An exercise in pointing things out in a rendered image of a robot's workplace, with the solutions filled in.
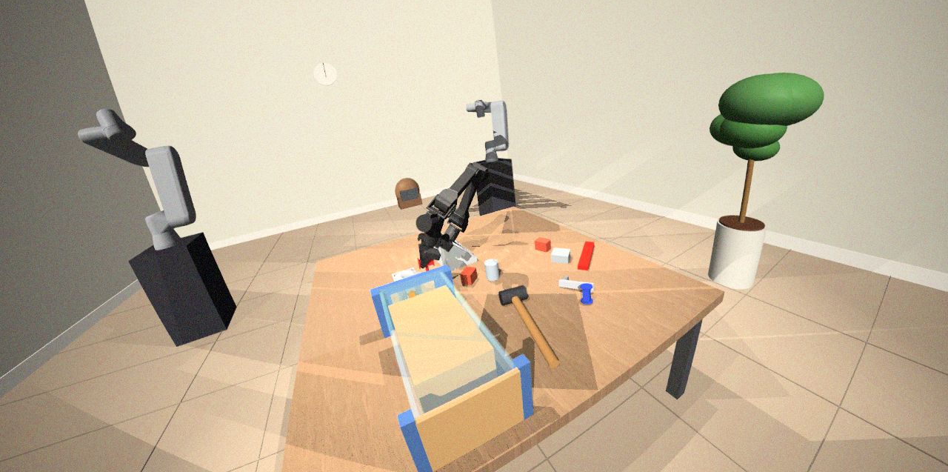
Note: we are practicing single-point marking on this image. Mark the clear-panelled rack with blue corner posts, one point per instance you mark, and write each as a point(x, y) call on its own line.
point(464, 389)

